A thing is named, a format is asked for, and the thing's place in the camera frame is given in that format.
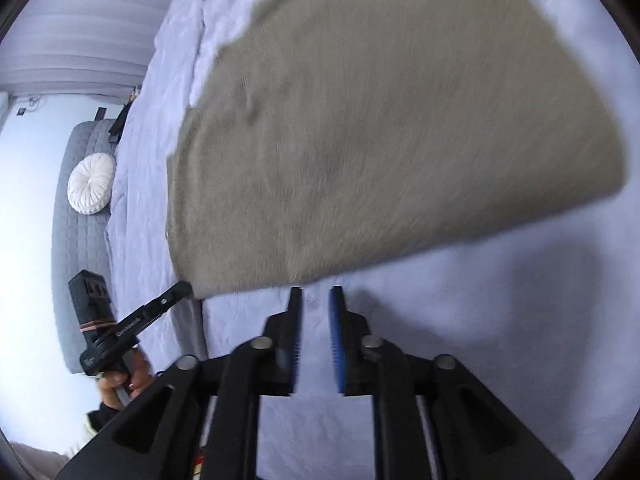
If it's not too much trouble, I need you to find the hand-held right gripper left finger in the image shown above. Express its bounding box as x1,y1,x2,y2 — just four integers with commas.
55,286,303,480

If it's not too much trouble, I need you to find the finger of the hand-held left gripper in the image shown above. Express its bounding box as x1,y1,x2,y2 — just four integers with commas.
115,281,194,343

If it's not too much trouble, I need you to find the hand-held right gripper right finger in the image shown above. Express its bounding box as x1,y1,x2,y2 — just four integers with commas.
328,286,576,480

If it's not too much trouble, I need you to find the brown knit sweater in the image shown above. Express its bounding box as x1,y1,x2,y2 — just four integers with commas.
165,0,628,300

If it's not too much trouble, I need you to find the person's left hand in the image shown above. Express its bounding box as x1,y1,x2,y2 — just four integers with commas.
96,347,157,412

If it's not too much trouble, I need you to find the grey quilted headboard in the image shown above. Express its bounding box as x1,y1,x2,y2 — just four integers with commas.
50,119,126,375

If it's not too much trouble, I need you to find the white round pleated pillow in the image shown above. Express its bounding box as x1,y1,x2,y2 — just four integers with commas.
67,153,117,215

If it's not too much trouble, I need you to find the lilac fleece blanket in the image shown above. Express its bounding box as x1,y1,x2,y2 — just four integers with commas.
105,0,640,480

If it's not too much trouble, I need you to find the grey curtain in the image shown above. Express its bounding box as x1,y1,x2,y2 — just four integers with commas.
0,0,216,98

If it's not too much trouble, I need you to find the black strap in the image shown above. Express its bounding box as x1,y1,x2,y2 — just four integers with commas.
108,101,134,144

